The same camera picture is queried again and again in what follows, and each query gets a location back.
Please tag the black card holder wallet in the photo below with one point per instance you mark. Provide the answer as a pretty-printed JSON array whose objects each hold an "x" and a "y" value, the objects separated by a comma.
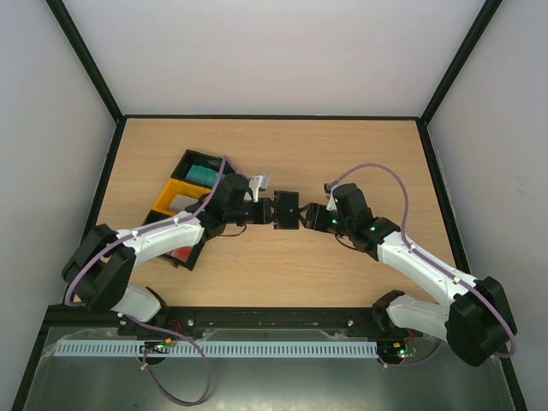
[{"x": 286, "y": 205}]

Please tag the teal cards stack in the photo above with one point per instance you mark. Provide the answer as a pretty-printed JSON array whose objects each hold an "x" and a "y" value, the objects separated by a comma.
[{"x": 201, "y": 175}]

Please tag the black bin with teal cards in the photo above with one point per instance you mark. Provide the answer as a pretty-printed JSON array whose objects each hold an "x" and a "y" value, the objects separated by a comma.
[{"x": 191, "y": 157}]

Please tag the yellow bin with white cards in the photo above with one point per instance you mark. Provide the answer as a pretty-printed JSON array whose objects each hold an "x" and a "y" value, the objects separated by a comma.
[{"x": 174, "y": 187}]

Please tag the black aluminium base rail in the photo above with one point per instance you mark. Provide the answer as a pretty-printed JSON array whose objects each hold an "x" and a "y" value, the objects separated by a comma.
[{"x": 195, "y": 321}]

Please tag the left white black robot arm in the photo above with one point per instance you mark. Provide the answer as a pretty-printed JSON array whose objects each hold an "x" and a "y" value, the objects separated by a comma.
[{"x": 98, "y": 274}]

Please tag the black cage frame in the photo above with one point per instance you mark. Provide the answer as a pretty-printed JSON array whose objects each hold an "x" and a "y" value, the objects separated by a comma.
[{"x": 71, "y": 32}]

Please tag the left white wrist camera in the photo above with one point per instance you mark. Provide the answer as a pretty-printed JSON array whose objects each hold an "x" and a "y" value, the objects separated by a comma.
[{"x": 257, "y": 184}]

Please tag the light blue slotted cable duct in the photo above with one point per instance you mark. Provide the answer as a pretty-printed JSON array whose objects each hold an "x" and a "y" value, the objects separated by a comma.
[{"x": 218, "y": 349}]

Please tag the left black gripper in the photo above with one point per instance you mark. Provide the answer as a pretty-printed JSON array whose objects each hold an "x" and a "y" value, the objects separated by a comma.
[{"x": 264, "y": 216}]

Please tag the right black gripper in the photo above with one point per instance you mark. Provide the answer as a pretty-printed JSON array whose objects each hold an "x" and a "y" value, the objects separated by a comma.
[{"x": 313, "y": 217}]

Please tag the red white cards stack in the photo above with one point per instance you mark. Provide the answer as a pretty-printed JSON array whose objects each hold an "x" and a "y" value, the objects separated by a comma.
[{"x": 181, "y": 253}]

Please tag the black bin with red cards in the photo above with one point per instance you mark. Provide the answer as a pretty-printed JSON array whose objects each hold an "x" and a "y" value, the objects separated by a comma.
[{"x": 156, "y": 216}]

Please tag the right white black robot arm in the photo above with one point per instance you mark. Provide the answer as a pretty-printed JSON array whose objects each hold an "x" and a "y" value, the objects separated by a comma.
[{"x": 471, "y": 315}]

